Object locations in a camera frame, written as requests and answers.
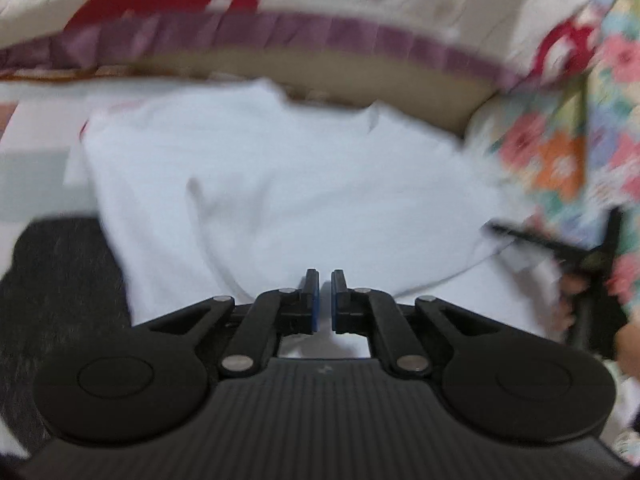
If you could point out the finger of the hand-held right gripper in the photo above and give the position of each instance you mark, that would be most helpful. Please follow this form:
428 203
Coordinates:
540 242

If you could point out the floral print cloth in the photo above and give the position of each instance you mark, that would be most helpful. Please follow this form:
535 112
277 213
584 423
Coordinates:
550 160

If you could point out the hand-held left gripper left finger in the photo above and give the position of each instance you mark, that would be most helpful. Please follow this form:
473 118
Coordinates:
315 305

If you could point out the checked play mat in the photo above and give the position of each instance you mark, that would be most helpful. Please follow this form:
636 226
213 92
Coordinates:
30 175

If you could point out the white t-shirt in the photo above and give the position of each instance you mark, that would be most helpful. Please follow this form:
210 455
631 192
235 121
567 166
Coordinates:
300 185

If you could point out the person's right forearm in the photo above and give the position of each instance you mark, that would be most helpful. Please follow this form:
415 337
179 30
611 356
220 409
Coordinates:
629 342

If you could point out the person's right hand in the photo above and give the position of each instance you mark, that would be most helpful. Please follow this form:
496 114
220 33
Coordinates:
570 300

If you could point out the beige bed base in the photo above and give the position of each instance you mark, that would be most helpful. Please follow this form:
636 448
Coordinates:
350 77

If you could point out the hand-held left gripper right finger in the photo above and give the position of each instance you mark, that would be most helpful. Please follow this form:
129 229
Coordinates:
334 305

